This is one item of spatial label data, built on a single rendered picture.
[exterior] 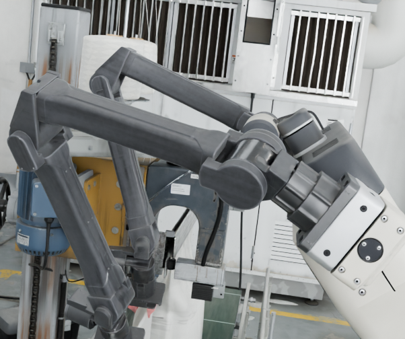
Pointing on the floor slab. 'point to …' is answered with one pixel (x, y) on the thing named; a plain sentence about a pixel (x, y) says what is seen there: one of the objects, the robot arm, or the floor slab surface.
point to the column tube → (52, 284)
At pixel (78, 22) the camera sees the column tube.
